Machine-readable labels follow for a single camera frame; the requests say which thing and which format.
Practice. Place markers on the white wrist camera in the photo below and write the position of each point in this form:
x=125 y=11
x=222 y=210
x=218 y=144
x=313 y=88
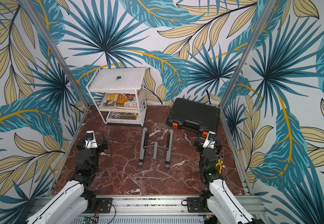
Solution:
x=210 y=140
x=90 y=140

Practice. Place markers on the aluminium front rail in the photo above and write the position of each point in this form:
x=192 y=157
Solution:
x=147 y=210

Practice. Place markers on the white three-tier shelf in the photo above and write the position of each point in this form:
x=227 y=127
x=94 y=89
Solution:
x=141 y=109

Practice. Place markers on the right aluminium corner post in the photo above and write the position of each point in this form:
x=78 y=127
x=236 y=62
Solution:
x=267 y=11

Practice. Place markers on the silver laptop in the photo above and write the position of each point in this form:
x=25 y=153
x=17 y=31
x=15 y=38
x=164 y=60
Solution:
x=118 y=79

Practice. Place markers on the black plastic tool case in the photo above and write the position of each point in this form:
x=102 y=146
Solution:
x=194 y=116

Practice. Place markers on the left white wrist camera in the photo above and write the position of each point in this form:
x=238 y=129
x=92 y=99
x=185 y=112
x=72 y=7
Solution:
x=90 y=140

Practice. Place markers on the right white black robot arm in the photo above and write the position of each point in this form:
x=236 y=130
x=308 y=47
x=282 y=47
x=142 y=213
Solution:
x=218 y=198

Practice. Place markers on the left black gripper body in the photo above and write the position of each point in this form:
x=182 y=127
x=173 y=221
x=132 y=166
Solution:
x=94 y=150

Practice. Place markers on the left aluminium corner post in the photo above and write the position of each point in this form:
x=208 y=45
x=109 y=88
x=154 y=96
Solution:
x=43 y=30

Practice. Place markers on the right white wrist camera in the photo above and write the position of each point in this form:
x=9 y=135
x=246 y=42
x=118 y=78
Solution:
x=210 y=140

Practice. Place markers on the grey folding laptop stand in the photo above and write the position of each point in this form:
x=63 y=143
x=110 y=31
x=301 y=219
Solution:
x=156 y=147

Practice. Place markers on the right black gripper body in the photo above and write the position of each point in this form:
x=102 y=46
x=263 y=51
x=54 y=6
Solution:
x=198 y=143

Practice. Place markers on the aluminium corner post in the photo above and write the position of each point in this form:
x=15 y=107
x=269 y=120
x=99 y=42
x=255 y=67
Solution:
x=267 y=11
x=43 y=30

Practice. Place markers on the white folio book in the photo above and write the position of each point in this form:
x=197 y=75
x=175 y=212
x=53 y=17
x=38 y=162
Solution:
x=123 y=118

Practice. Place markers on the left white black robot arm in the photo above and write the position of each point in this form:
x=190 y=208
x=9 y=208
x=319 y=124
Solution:
x=74 y=198

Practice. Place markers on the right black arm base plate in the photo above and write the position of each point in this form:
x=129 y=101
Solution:
x=196 y=205

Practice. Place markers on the yellow black pliers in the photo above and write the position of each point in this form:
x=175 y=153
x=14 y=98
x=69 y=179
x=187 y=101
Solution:
x=219 y=164

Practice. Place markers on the orange illustrated magazine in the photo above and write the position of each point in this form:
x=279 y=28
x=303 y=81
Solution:
x=119 y=100

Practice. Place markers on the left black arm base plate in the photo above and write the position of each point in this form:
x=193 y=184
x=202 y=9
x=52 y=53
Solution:
x=100 y=205

